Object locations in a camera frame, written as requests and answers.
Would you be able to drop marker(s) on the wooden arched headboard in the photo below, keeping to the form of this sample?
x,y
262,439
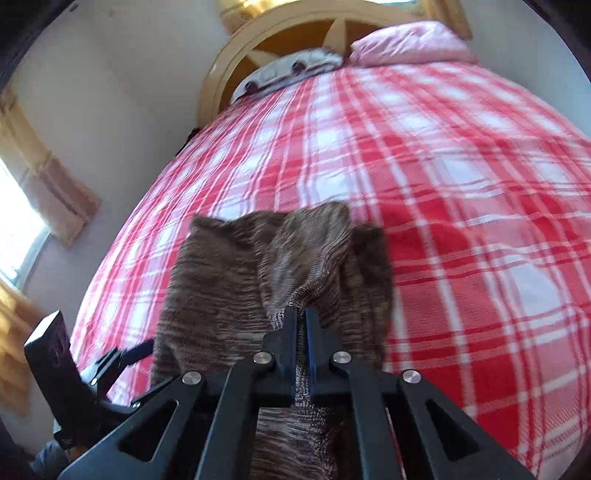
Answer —
x,y
217,64

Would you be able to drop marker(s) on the red white plaid bed blanket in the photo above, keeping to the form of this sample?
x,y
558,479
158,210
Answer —
x,y
438,184

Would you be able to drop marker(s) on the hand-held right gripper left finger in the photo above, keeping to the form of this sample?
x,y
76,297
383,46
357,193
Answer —
x,y
286,350

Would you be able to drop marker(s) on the grey pillow with dark buttons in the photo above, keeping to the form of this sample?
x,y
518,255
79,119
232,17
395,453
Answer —
x,y
277,71

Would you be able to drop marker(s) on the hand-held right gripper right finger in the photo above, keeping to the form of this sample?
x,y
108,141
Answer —
x,y
318,355

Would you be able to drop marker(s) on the beige tied curtain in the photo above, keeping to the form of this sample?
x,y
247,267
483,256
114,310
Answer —
x,y
14,346
51,194

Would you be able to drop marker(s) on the person's left forearm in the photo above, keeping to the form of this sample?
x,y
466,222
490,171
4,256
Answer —
x,y
46,461

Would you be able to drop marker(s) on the golden curtain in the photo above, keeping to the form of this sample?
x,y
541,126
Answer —
x,y
455,18
235,8

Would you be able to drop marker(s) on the brown knitted sweater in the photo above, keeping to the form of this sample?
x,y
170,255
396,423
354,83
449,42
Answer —
x,y
221,286

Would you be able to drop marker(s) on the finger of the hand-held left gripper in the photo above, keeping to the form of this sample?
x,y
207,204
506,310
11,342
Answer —
x,y
117,357
122,405

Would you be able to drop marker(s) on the pink pillow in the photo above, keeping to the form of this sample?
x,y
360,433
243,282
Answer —
x,y
406,44

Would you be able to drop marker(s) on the bright side window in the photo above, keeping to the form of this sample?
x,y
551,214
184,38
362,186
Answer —
x,y
18,221

